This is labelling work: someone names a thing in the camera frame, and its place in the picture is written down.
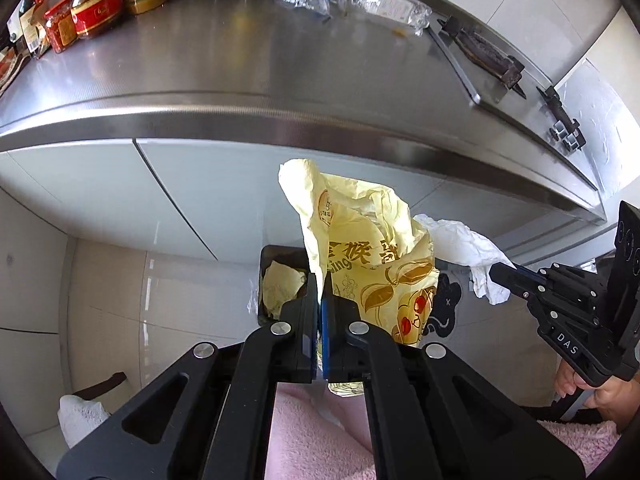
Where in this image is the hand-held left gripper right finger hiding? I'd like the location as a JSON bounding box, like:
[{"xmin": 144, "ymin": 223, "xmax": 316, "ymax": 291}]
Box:
[{"xmin": 321, "ymin": 274, "xmax": 587, "ymax": 480}]

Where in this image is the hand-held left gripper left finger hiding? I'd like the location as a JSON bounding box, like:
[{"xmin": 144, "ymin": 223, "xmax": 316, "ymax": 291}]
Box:
[{"xmin": 56, "ymin": 271, "xmax": 319, "ymax": 480}]

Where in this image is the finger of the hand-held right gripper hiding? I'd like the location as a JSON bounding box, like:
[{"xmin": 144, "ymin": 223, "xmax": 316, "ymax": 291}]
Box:
[
  {"xmin": 515, "ymin": 262, "xmax": 614, "ymax": 332},
  {"xmin": 489, "ymin": 265, "xmax": 637, "ymax": 387}
]

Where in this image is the yellow paper bag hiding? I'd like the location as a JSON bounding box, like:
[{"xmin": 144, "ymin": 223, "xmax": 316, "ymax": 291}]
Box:
[{"xmin": 262, "ymin": 260, "xmax": 308, "ymax": 320}]

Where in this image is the black trash bin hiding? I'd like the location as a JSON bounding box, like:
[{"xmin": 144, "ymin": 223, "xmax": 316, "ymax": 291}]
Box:
[{"xmin": 256, "ymin": 244, "xmax": 321, "ymax": 333}]

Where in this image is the yellow printed plastic bag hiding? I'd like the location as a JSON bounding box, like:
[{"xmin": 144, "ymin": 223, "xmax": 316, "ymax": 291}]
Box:
[{"xmin": 278, "ymin": 158, "xmax": 441, "ymax": 398}]

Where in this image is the white tissue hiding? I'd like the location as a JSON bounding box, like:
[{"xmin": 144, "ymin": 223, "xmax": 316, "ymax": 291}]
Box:
[{"xmin": 412, "ymin": 213, "xmax": 516, "ymax": 306}]

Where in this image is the person's right hand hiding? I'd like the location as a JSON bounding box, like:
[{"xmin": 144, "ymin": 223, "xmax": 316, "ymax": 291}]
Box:
[{"xmin": 554, "ymin": 361, "xmax": 640, "ymax": 433}]

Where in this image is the pink fleece clothing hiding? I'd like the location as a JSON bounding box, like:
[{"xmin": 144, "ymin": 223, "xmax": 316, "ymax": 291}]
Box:
[{"xmin": 265, "ymin": 385, "xmax": 621, "ymax": 480}]

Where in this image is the black cat floor mat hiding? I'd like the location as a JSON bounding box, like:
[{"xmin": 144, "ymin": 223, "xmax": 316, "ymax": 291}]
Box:
[{"xmin": 420, "ymin": 267, "xmax": 463, "ymax": 338}]

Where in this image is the white cabinet door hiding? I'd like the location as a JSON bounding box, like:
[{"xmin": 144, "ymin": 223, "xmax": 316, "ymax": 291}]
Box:
[
  {"xmin": 0, "ymin": 140, "xmax": 221, "ymax": 263},
  {"xmin": 136, "ymin": 137, "xmax": 601, "ymax": 261}
]

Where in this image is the small black burner grate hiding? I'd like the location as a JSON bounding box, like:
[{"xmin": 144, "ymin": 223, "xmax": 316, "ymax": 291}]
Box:
[{"xmin": 537, "ymin": 86, "xmax": 587, "ymax": 151}]

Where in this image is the stainless steel gas hob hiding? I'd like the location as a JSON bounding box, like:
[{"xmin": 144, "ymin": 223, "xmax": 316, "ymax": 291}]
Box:
[{"xmin": 425, "ymin": 15, "xmax": 601, "ymax": 211}]

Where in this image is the white fluffy cloth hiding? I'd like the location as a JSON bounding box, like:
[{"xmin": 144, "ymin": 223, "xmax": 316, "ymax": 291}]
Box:
[{"xmin": 57, "ymin": 394, "xmax": 112, "ymax": 448}]

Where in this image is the large black burner grate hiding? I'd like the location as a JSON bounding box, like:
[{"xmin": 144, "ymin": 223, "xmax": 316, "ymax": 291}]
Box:
[{"xmin": 437, "ymin": 15, "xmax": 527, "ymax": 101}]

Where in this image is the clear plastic bottle blue cap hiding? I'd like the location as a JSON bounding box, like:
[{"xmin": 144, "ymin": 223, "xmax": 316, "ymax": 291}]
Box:
[{"xmin": 315, "ymin": 0, "xmax": 433, "ymax": 36}]

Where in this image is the large red lid jar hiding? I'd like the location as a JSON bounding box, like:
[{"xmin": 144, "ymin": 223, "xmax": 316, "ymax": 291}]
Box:
[{"xmin": 69, "ymin": 0, "xmax": 123, "ymax": 40}]

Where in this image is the small red lid jar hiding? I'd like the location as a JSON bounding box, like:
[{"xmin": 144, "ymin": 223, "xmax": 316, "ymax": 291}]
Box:
[{"xmin": 42, "ymin": 0, "xmax": 78, "ymax": 54}]

